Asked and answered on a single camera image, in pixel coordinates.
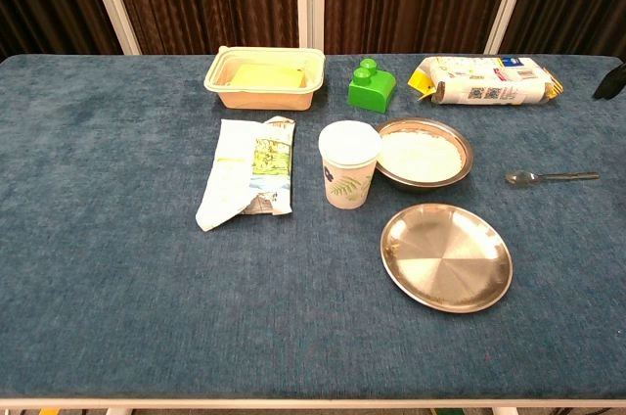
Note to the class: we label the white yellow food packet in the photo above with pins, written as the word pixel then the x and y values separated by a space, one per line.
pixel 484 79

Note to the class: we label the paper cup with white lid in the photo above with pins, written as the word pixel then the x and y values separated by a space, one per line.
pixel 348 160

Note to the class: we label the white rice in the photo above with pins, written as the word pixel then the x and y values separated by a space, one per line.
pixel 420 155

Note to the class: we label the green toy building block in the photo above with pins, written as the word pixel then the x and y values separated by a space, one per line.
pixel 371 92

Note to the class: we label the metal spoon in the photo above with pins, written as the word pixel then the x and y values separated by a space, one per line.
pixel 552 176

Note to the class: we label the white green snack bag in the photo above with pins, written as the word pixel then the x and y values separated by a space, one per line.
pixel 244 170

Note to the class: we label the yellow sponge block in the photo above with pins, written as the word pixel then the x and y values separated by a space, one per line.
pixel 266 76

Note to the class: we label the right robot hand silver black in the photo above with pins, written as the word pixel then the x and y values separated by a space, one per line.
pixel 613 87

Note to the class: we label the beige plastic food container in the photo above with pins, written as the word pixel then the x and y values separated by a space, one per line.
pixel 266 98

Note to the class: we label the blue table cloth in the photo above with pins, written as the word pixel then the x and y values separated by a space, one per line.
pixel 147 263

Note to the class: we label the flat metal plate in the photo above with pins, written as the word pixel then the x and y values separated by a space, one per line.
pixel 445 258

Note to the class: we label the metal bowl with rice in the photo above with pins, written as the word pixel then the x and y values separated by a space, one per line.
pixel 467 160

